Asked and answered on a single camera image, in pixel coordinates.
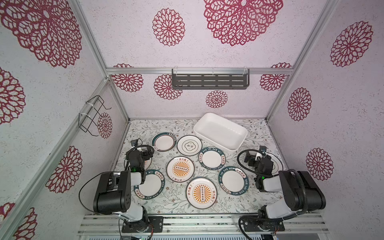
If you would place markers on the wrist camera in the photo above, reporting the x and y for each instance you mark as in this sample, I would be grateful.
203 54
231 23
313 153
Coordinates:
136 142
261 152

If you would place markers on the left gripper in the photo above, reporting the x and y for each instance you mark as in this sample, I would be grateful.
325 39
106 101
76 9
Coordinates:
137 155

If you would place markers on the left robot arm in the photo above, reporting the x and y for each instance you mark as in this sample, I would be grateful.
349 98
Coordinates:
114 191

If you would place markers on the aluminium front rail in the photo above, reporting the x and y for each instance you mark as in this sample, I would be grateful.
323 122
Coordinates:
200 224

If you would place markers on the green clover centre plate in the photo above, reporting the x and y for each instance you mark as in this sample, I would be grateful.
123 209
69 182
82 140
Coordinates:
189 145

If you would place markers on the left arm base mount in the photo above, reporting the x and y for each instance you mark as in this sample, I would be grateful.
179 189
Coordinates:
142 224

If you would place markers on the green rim lettered plate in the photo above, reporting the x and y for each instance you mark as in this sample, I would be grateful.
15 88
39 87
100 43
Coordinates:
152 186
212 158
233 181

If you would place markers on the orange sunburst plate front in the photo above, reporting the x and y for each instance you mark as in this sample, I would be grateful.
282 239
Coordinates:
201 193

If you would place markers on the white plastic bin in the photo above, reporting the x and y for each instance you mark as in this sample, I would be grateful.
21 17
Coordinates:
220 132

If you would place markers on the black wire wall rack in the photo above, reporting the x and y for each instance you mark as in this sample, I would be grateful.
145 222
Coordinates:
88 119

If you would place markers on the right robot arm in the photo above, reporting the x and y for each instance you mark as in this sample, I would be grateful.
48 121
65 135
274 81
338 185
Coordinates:
300 192

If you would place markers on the green red rim plate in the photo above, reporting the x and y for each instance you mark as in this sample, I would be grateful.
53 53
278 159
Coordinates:
163 142

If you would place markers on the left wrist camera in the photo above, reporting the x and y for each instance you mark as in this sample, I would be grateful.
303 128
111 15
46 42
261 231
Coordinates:
136 142

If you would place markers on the grey slotted wall shelf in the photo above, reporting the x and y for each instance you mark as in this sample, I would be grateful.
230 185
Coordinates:
198 81

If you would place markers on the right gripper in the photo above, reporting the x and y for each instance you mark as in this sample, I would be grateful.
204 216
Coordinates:
258 159

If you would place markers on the clover plate far right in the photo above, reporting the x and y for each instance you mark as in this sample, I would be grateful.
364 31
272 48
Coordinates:
277 164

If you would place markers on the orange sunburst plate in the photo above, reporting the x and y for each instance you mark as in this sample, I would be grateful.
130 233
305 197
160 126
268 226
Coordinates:
180 169
201 193
147 163

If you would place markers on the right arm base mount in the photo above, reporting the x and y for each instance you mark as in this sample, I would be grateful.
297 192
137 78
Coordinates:
254 224

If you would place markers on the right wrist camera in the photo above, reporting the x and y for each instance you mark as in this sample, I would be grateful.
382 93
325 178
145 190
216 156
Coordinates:
261 152

